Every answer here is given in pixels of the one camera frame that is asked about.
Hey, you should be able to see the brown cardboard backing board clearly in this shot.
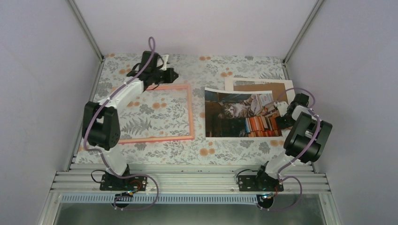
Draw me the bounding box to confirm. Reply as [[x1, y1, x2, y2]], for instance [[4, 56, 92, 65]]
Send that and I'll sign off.
[[224, 77, 295, 104]]

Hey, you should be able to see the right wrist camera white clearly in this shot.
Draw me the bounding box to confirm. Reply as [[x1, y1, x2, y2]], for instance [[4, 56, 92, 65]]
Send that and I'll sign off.
[[274, 101, 289, 117]]

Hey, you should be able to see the cat and books photo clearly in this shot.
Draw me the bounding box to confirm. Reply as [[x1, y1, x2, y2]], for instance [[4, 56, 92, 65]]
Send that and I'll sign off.
[[204, 88, 282, 138]]

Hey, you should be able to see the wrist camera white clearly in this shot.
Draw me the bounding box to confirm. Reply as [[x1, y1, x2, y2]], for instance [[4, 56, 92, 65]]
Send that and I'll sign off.
[[157, 54, 169, 71], [274, 101, 289, 117]]

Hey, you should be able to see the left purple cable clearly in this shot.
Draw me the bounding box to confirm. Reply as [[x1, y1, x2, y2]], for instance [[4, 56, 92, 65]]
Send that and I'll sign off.
[[83, 37, 160, 212]]

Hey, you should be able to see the aluminium mounting rail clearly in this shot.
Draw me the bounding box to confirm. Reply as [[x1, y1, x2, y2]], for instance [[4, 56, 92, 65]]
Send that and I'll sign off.
[[50, 164, 331, 194]]

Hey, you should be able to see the pink wooden picture frame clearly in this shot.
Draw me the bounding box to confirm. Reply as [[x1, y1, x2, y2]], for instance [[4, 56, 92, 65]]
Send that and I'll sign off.
[[119, 84, 195, 144]]

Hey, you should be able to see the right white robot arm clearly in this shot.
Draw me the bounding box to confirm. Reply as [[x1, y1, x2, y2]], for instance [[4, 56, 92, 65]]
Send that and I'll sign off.
[[254, 93, 333, 191]]

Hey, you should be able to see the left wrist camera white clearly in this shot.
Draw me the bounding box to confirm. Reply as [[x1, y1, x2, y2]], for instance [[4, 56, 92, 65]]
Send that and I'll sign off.
[[157, 54, 169, 71]]

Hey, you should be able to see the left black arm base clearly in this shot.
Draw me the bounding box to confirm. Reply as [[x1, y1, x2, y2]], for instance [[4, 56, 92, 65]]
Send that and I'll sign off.
[[99, 173, 147, 202]]

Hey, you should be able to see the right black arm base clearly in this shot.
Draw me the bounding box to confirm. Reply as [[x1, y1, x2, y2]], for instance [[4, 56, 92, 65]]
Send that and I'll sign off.
[[236, 174, 284, 209]]

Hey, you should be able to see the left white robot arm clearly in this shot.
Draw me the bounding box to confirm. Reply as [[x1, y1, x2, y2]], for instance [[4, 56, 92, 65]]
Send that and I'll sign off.
[[82, 51, 178, 190]]

